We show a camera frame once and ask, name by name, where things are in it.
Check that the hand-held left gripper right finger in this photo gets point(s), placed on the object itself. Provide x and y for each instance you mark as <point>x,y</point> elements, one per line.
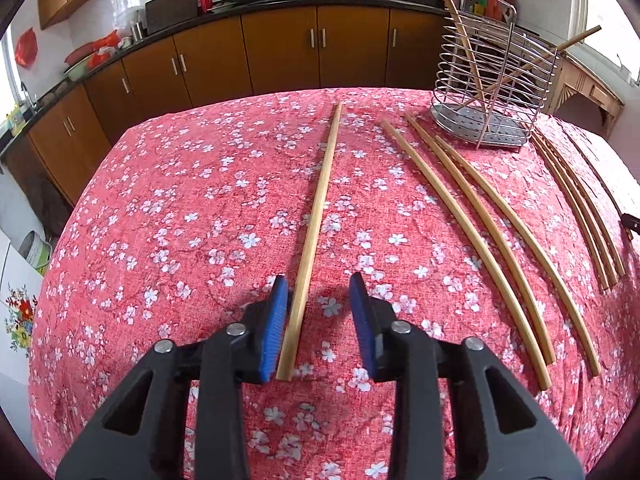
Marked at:
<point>362,325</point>

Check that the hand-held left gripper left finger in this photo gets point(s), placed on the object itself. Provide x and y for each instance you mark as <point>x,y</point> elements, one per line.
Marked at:
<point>274,330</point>

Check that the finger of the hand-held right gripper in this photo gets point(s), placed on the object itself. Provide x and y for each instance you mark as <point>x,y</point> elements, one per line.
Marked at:
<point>632,223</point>

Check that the light wooden side cabinet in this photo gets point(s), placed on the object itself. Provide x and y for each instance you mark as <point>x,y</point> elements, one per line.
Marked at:
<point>595,92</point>

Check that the red floral tablecloth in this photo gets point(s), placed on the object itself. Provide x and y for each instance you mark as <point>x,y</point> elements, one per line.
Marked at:
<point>200,210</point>

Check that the window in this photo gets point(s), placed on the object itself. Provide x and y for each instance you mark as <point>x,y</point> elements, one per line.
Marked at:
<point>607,5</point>

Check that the grey bucket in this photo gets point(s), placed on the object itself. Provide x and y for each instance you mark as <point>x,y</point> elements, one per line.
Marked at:
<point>35,252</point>

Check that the white appliance with flower print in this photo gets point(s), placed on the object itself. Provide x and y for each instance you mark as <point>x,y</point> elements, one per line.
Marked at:
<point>15,310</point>

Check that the brown lower kitchen cabinets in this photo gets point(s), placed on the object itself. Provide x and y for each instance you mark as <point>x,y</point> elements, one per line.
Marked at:
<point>280,55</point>

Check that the green basin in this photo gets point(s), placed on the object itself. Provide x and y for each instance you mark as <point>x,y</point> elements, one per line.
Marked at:
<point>77,71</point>

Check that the steel cups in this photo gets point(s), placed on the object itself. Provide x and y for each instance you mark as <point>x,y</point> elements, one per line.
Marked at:
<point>137,31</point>

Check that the red bag on counter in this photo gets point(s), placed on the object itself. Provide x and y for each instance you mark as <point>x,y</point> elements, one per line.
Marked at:
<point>100,45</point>

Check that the red bottle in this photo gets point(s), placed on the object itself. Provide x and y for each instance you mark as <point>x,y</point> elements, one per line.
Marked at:
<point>206,2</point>

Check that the dark cutting board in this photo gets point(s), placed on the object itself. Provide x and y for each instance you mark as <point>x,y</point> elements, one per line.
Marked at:
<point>171,9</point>

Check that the sink faucet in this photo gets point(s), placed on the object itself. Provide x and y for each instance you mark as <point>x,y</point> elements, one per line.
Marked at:
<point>27,95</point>

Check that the hanging red plastic bag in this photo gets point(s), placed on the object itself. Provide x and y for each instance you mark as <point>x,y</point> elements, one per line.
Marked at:
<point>25,47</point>

